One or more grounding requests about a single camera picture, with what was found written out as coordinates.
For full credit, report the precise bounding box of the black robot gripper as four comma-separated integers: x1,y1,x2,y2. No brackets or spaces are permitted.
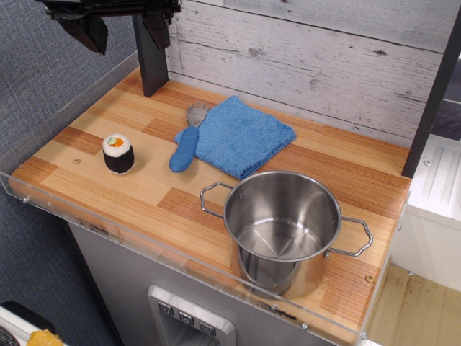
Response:
40,0,182,55

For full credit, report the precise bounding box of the dark grey left post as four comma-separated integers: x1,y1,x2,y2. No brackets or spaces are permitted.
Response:
133,15,169,97

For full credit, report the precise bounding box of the blue handled metal spork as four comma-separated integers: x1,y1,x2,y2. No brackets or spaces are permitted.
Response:
169,102,210,173

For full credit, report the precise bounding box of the silver dispenser panel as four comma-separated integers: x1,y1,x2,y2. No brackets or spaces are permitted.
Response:
148,285,237,346

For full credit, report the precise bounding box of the blue folded cloth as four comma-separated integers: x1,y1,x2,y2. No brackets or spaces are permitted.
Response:
174,96,296,179

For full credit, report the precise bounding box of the yellow object at corner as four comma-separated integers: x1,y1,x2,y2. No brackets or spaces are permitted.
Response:
26,329,65,346

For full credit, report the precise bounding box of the clear acrylic guard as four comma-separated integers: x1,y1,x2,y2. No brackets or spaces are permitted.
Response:
1,47,411,345

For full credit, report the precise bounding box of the plush sushi roll toy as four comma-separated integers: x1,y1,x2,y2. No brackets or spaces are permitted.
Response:
102,133,135,174

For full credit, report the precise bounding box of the grey toy cabinet front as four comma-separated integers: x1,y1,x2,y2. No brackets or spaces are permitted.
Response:
66,220,325,346

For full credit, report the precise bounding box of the white toy sink counter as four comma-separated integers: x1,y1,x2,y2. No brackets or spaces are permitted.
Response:
390,135,460,291

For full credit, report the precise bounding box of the dark grey post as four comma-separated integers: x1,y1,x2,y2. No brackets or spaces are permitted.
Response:
133,15,169,97
401,9,460,178

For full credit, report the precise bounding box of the dark grey right post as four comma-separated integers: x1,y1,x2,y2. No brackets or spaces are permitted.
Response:
401,9,460,178

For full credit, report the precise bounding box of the stainless steel pot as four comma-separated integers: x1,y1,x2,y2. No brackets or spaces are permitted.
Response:
217,171,373,299

